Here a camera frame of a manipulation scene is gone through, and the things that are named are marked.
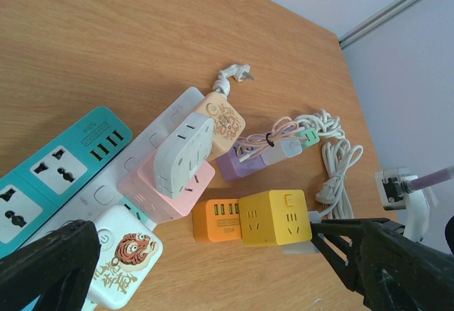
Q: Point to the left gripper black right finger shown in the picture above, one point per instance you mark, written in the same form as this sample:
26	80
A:
391	272

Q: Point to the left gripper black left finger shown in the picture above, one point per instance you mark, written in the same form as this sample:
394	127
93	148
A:
55	270

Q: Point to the white cube socket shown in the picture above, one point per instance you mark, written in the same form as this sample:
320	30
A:
129	250

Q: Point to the long white power strip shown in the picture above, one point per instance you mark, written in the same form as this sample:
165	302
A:
101	193

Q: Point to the pink cube socket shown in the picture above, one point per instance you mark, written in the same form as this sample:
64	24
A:
141	187

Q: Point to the yellow cube adapter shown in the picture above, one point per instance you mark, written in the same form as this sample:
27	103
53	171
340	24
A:
274	218

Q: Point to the green small adapter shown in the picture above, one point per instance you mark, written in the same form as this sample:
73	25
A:
308	137

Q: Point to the white usb charger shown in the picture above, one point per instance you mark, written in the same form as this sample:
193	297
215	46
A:
288	148

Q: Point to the white round switch socket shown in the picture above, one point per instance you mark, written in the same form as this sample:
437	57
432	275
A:
182	153

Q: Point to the peach cube adapter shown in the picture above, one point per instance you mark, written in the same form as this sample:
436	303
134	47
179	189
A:
228	123

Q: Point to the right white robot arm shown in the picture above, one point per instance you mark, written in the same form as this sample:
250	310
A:
438	240

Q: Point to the teal power strip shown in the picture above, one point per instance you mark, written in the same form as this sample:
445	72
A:
36	189

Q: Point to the orange power strip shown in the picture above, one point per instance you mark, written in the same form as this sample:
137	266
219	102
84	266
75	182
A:
216	221

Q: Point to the purple power strip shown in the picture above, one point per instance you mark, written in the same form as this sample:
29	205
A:
232	167

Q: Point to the aluminium rail frame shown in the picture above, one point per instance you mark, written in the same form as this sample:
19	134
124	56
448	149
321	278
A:
375	21

